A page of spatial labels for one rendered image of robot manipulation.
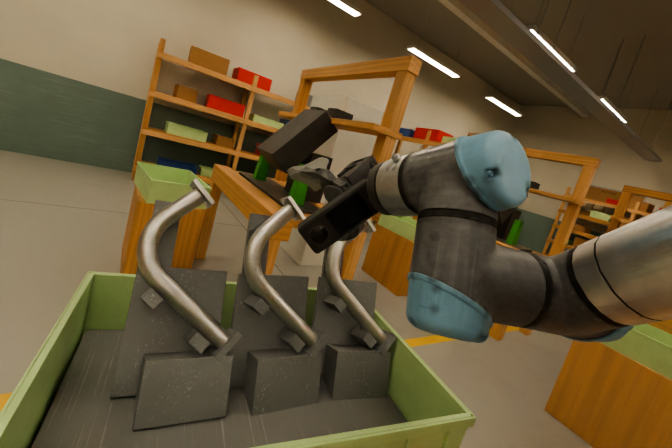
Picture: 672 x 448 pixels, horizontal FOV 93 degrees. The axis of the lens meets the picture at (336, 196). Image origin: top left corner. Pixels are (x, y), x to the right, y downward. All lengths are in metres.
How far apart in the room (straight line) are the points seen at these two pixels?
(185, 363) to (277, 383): 0.16
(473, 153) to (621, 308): 0.17
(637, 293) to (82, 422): 0.66
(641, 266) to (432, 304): 0.15
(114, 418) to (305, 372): 0.30
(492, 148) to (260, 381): 0.52
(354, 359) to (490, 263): 0.47
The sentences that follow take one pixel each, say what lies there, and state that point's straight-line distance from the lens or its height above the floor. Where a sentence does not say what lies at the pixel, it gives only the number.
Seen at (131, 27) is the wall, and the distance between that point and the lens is 6.47.
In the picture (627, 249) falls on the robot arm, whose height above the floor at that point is 1.30.
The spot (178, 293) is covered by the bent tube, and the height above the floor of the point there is 1.02.
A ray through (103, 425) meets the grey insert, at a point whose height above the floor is 0.85.
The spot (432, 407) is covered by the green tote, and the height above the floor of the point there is 0.91.
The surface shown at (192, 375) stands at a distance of 0.62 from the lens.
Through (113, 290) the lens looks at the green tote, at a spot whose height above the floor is 0.93.
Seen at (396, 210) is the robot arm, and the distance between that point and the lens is 0.39.
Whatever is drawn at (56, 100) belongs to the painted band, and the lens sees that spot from 6.47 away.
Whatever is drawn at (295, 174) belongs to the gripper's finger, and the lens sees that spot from 0.52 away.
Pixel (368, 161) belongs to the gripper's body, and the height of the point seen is 1.31.
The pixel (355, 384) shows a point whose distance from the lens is 0.75.
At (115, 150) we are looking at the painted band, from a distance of 6.47.
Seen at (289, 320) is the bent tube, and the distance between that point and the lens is 0.65.
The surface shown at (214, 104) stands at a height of 1.51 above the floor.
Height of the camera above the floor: 1.31
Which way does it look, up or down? 7 degrees down
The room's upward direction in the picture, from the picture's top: 16 degrees clockwise
